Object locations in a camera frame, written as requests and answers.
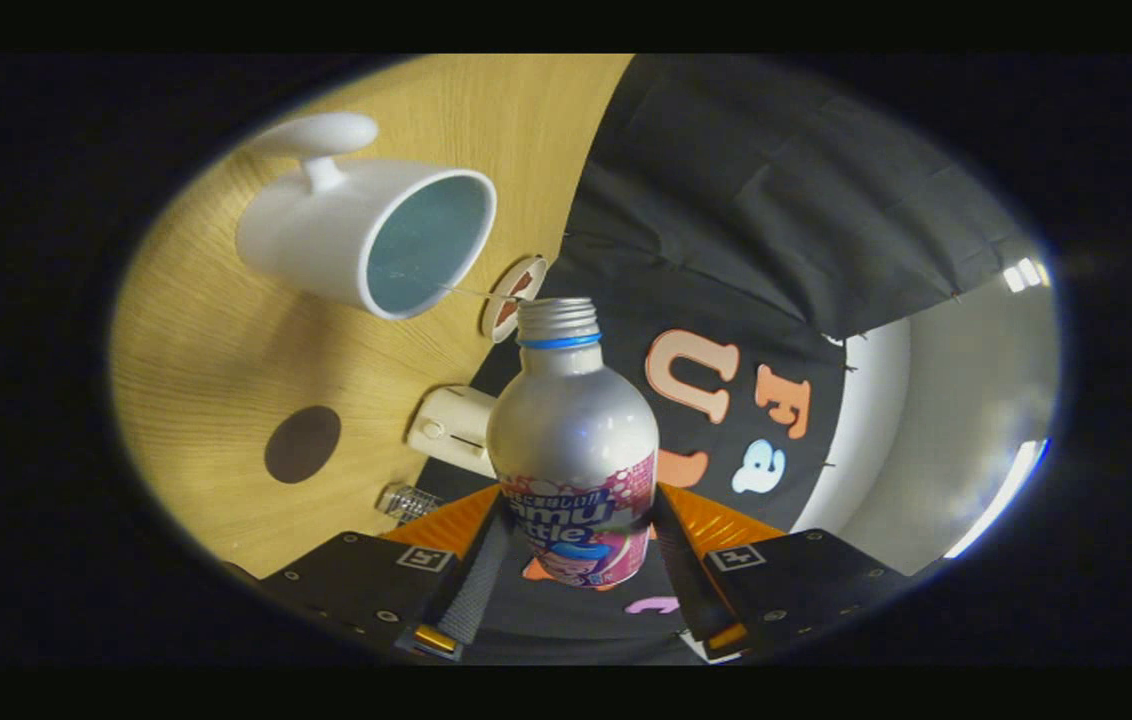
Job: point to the silver juice bottle colourful label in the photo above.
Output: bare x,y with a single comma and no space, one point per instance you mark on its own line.
571,430

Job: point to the white oval plate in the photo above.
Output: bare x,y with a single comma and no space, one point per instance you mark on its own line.
501,325

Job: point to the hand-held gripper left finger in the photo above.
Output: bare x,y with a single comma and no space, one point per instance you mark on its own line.
476,590

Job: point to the round dark coaster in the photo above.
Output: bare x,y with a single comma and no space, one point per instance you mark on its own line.
302,445

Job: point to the black backdrop cloth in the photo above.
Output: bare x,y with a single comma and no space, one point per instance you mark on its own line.
746,220

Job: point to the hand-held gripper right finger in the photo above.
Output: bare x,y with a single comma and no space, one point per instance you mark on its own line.
686,570

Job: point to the white toaster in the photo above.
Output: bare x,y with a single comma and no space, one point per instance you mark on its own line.
451,430

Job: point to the wooden table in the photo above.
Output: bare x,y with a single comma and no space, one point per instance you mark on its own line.
226,360

